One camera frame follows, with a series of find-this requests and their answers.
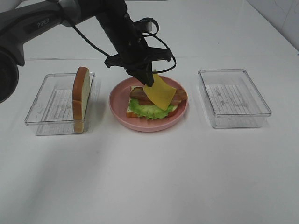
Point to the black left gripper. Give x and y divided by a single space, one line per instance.
139 60

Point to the bacon strip from tray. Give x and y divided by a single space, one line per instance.
138 93
148 102

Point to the yellow cheese slice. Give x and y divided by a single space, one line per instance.
160 93

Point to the green lettuce leaf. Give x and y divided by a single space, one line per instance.
135 110

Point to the bread slice from tray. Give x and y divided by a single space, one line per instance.
140 106

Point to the pink round plate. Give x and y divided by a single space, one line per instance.
118 102

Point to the clear right plastic tray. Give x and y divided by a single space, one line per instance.
231 99

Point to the clear plastic tray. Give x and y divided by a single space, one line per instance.
51 112
231 99

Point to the clear left plastic tray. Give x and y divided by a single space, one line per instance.
51 112

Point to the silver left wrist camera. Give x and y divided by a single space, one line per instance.
144 26

